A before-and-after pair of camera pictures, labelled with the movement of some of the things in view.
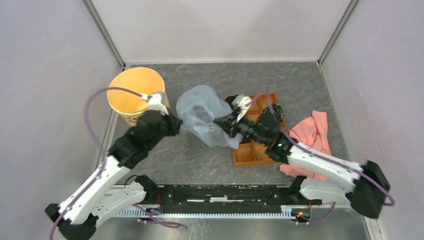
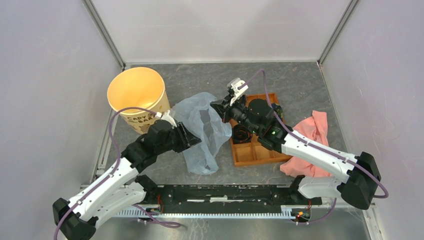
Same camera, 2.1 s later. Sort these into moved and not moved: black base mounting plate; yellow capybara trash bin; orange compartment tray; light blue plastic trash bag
Moved: light blue plastic trash bag
Not moved: orange compartment tray; black base mounting plate; yellow capybara trash bin
